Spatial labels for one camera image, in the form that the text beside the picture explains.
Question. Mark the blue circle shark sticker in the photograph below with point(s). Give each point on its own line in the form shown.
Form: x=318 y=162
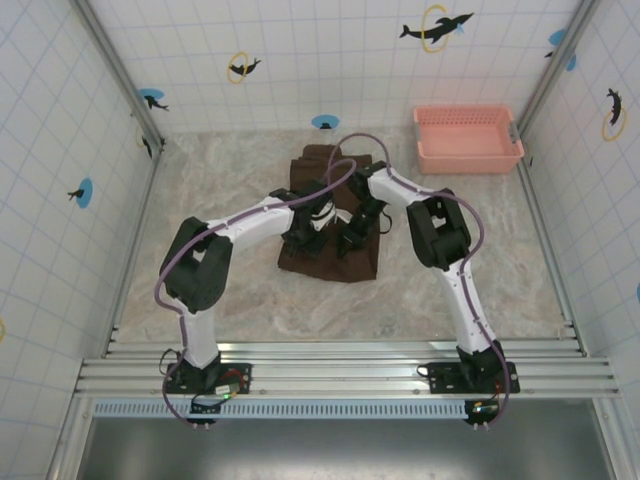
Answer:
x=150 y=96

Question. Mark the aluminium mounting rail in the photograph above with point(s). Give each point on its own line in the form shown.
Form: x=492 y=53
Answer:
x=340 y=367

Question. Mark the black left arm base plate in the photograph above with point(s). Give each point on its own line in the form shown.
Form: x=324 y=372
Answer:
x=235 y=377

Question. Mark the blue circle seal sticker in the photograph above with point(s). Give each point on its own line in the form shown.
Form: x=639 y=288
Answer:
x=86 y=192

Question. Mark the brown long pants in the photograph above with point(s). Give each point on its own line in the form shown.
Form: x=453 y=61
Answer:
x=325 y=270

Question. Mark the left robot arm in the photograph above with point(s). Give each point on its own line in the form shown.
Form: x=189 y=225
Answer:
x=200 y=270

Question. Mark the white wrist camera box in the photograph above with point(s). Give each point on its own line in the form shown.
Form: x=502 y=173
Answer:
x=322 y=216
x=344 y=216

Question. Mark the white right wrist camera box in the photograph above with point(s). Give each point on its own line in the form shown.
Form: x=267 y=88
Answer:
x=344 y=216

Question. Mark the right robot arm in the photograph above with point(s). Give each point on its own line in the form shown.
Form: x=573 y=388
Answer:
x=440 y=235

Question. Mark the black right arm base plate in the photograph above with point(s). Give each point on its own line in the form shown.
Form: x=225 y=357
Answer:
x=442 y=377

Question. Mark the green circuit board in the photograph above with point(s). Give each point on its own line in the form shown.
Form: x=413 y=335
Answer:
x=227 y=391
x=485 y=409

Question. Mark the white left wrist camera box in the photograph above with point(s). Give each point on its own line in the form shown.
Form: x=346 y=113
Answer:
x=322 y=216

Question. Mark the blue oval sticker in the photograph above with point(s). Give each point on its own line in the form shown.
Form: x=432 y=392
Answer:
x=324 y=121

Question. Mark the aluminium corner post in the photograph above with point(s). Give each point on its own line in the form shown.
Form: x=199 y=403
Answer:
x=120 y=70
x=555 y=65

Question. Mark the blue blob sticker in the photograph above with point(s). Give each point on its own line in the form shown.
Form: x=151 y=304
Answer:
x=557 y=37

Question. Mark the pink plastic basket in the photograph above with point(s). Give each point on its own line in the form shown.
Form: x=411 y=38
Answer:
x=465 y=162

